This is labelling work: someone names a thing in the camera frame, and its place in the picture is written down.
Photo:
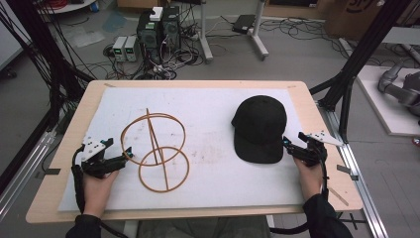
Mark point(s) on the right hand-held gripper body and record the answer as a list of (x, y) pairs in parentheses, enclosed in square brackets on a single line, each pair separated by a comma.
[(315, 148)]

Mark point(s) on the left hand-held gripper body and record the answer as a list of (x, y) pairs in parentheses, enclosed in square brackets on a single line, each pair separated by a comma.
[(94, 163)]

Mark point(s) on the black baseball cap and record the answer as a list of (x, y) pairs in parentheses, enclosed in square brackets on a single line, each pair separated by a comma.
[(259, 129)]

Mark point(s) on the person's left hand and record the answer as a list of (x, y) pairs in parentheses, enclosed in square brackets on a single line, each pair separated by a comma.
[(96, 191)]

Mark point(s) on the person's right hand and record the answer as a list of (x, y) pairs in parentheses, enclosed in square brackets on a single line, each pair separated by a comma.
[(309, 178)]

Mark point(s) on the black tape strip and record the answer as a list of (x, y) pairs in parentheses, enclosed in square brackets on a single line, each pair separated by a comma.
[(52, 171), (345, 170)]

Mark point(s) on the white board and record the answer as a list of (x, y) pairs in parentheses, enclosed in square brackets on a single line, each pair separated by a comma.
[(389, 115)]

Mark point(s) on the white foam mat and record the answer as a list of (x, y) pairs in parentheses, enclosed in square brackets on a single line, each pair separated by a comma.
[(211, 185)]

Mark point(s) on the grey power supply unit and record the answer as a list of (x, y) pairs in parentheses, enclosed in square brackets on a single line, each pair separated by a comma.
[(119, 49), (131, 49)]

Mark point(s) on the white metal stand leg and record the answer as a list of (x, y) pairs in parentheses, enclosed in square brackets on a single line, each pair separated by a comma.
[(204, 36), (259, 36)]

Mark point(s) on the black computer tower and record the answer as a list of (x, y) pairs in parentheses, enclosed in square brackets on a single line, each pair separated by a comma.
[(148, 36), (171, 28)]

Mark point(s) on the cardboard box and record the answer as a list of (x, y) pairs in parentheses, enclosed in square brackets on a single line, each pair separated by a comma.
[(353, 20)]

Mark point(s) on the black flat device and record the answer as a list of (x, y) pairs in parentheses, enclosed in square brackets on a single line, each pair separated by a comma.
[(243, 23)]

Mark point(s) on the white box on computer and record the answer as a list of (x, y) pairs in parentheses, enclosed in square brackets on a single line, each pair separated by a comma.
[(156, 14)]

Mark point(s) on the white round table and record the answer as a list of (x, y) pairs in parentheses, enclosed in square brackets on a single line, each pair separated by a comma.
[(67, 6)]

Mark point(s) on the aluminium rail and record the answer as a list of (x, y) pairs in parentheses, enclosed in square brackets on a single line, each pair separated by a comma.
[(23, 172), (360, 185)]

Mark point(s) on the black metal frame post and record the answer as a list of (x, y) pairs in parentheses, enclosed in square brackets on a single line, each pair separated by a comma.
[(363, 49), (39, 43)]

